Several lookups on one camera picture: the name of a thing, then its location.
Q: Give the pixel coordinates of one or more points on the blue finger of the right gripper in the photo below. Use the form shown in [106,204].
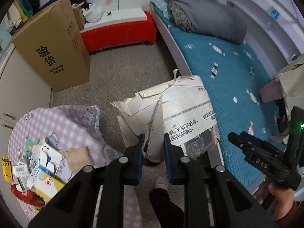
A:
[246,142]

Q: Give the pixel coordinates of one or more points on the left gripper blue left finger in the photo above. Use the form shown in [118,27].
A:
[138,159]

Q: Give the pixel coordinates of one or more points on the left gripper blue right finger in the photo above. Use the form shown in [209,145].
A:
[170,161]

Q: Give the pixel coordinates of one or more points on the torn newspaper sheet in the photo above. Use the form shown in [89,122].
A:
[180,108]

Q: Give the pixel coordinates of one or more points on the brown paper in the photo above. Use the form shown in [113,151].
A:
[77,158]

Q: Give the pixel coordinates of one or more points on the white blue torn box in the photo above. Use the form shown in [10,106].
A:
[46,158]

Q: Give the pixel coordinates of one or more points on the red snack wrapper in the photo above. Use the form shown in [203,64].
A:
[27,196]

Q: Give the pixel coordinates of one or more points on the teal wipes packet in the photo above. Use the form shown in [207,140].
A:
[29,148]

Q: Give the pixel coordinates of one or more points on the white green barcode box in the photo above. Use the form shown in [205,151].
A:
[22,172]

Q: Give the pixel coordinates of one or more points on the yellow snack packet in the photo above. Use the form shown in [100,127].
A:
[7,170]

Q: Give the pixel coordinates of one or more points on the yellow white medicine box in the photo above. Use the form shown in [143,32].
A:
[45,186]

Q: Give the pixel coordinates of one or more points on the person's right hand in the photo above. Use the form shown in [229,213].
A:
[283,196]

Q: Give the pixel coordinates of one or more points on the person's pink slipper foot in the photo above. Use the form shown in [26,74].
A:
[161,183]

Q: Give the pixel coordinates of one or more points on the teal patterned mattress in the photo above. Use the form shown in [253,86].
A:
[233,77]

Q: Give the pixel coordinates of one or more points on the cream hanging sweater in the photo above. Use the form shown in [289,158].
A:
[288,85]

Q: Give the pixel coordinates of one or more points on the pink checkered tablecloth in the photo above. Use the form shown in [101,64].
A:
[73,130]

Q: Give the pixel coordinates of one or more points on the red bench with white top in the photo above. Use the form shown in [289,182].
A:
[119,27]

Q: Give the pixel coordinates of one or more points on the grey folded duvet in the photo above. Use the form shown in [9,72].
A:
[208,17]

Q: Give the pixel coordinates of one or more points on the blue white striped pillow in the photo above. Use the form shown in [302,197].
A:
[163,7]

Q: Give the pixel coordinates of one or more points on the white plastic bag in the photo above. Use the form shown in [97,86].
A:
[93,13]

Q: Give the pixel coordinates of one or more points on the white lower cabinet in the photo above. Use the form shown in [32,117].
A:
[22,90]

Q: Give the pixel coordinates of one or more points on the tall brown cardboard box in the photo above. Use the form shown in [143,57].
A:
[51,43]

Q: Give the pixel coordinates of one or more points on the hanging jackets row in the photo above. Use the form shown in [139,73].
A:
[19,12]

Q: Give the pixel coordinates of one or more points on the teal bunk bed frame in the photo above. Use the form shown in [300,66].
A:
[275,34]

